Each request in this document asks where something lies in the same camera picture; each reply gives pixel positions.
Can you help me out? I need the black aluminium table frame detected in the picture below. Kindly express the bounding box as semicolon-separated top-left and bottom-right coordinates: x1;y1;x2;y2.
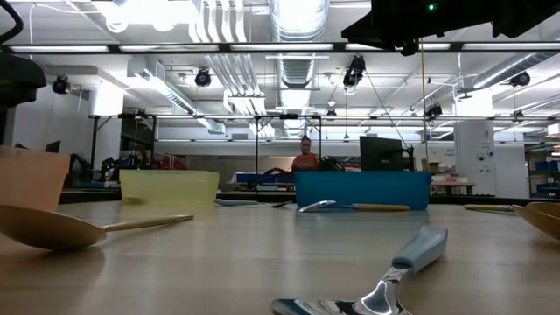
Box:
59;187;560;207

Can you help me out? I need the blue background bin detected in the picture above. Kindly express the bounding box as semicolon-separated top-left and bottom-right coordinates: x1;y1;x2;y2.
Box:
234;171;281;185

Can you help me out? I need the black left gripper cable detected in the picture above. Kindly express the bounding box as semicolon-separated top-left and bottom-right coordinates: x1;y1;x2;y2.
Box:
0;0;25;46

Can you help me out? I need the black overhead light bar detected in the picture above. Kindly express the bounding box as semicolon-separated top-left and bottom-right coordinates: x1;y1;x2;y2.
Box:
0;41;560;55

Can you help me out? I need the person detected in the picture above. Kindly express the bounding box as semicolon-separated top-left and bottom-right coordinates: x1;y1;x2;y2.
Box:
290;135;320;172

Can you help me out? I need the black background rig frame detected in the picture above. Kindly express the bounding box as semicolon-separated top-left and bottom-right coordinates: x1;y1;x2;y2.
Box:
88;112;324;193

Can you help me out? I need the yellow plastic bin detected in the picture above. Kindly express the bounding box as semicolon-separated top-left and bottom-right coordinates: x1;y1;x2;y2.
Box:
119;169;221;206

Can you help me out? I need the white pillar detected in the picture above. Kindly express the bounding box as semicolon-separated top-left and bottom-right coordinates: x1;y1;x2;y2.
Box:
453;120;496;199

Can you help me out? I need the blue-handled silver spoon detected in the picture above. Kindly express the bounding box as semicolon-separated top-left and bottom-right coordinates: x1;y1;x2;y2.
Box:
270;224;449;315
214;198;295;209

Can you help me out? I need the orange plastic bin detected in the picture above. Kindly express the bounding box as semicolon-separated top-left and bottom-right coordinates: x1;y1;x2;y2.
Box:
0;145;72;212

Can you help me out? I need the teal plastic bin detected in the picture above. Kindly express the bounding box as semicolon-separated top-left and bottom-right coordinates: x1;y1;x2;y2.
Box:
293;170;433;211

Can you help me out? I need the white ceiling air unit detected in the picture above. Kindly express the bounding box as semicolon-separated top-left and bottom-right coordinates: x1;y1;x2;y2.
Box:
88;81;125;117

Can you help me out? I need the black background equipment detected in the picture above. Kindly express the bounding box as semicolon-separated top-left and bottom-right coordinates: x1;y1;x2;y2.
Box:
318;153;347;172

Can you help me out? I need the tan-handled silver spoon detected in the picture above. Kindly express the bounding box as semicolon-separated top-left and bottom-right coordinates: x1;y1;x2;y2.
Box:
463;203;517;215

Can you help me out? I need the silver round ceiling duct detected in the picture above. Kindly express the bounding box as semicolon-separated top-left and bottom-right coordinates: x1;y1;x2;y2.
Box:
267;0;330;88

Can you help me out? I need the black computer monitor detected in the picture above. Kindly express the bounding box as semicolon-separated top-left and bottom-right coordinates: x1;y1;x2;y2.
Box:
359;135;415;172

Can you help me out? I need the orange-handled silver spoon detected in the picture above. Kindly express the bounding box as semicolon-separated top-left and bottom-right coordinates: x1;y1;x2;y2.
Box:
298;199;411;214

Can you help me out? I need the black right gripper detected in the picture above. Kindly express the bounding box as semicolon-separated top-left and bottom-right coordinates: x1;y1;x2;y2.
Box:
340;0;495;56

